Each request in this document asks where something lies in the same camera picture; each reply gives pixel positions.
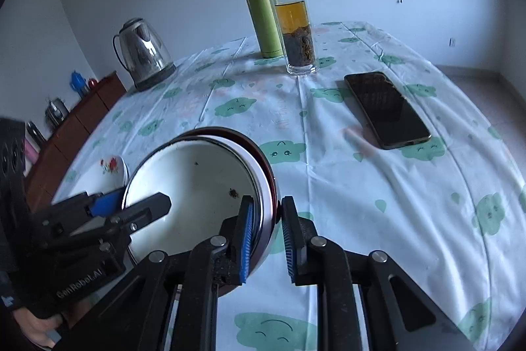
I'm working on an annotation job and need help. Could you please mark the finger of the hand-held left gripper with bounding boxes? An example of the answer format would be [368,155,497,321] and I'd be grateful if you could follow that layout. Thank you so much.
[41,192,172,265]
[31,190,126,237]

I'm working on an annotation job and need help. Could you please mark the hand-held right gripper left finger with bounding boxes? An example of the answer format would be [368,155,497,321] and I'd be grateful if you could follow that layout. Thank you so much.
[92,195,254,351]

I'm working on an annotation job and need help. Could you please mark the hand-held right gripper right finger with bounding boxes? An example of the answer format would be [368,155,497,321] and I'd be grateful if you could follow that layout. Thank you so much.
[280,195,473,351]

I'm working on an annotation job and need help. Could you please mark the white plate with red flowers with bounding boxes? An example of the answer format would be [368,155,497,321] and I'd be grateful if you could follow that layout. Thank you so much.
[80,155,131,197]

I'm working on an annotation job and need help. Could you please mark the red plastic bowl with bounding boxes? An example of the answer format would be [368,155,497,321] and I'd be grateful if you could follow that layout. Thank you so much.
[127,127,283,296]

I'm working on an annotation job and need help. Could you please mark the person's left hand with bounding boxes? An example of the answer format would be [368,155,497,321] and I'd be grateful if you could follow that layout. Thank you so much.
[12,308,68,348]

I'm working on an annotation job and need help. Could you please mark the brown wooden sideboard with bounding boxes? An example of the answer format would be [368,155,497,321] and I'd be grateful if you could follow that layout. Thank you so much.
[22,71,128,204]

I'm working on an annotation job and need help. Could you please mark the pink thermos bottle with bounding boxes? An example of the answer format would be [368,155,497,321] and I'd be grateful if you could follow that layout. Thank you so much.
[24,140,38,173]

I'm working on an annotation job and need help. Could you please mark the black thermos bottle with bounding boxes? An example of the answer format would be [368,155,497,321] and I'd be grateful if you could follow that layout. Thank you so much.
[25,121,47,144]

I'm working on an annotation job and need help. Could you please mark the stainless steel pot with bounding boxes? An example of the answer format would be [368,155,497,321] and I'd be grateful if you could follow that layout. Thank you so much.
[44,98,70,127]

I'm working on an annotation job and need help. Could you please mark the blue thermos jug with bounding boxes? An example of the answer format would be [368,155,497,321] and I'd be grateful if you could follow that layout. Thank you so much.
[71,70,88,94]

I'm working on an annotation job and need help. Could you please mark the black kettle base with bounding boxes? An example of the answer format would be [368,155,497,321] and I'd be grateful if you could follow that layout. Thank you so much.
[132,63,177,92]

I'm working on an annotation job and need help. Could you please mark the stainless steel electric kettle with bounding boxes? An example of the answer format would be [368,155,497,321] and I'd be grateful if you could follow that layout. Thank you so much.
[112,17,173,82]

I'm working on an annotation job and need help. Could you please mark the black smartphone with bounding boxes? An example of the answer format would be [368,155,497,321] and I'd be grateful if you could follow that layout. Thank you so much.
[344,72,432,150]

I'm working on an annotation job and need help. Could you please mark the green thermos flask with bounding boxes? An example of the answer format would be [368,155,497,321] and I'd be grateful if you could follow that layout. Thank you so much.
[242,0,285,58]

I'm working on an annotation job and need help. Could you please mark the glass tea bottle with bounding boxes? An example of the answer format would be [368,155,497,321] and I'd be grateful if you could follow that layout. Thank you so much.
[259,0,319,76]

